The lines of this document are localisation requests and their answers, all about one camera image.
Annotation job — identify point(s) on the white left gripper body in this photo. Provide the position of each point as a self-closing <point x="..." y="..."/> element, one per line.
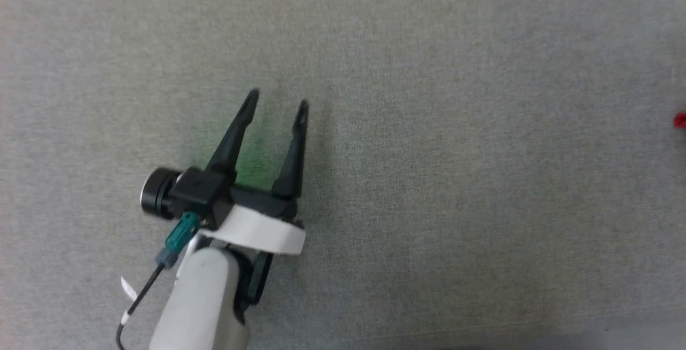
<point x="262" y="229"/>

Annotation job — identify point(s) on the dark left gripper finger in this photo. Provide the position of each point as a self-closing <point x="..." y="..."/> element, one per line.
<point x="233" y="135"/>
<point x="292" y="157"/>

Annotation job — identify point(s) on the red and white garment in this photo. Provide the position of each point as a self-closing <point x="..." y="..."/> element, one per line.
<point x="680" y="120"/>

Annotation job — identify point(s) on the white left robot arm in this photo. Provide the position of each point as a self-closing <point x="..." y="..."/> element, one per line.
<point x="201" y="302"/>

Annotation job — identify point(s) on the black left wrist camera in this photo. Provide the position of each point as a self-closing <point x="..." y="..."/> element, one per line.
<point x="193" y="192"/>

